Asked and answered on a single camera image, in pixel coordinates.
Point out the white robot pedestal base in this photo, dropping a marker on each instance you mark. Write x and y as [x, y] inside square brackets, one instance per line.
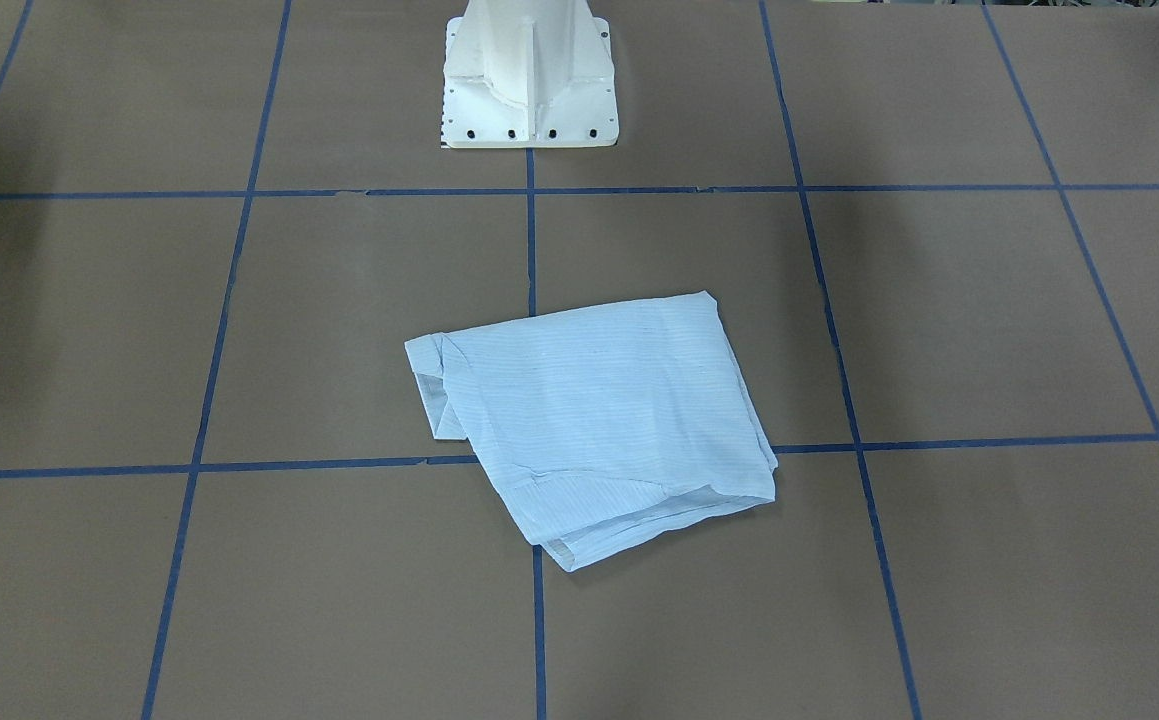
[529, 75]

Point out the light blue button shirt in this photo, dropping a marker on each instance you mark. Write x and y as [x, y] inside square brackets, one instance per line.
[604, 427]

